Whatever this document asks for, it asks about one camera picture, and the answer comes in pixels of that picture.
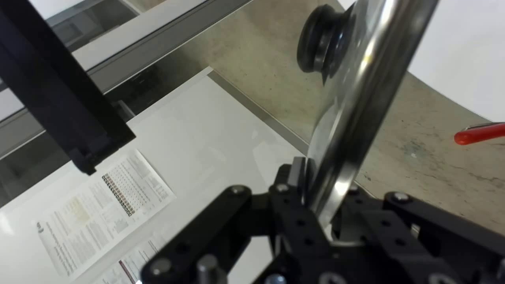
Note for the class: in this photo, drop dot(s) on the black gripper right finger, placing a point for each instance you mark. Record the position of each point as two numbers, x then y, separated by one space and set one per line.
399 237

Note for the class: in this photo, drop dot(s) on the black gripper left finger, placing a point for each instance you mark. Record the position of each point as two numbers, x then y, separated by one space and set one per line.
293 226

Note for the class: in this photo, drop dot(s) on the glass lid with black knob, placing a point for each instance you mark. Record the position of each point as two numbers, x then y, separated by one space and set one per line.
367 79

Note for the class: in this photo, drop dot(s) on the red plastic spoon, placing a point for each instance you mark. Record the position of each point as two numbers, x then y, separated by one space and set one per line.
481 133

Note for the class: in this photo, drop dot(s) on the printed paper sheet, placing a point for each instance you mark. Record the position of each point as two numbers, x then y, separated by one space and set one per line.
104 210
131 262

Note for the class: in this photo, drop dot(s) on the grey floor door track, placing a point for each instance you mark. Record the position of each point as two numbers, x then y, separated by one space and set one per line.
157 32

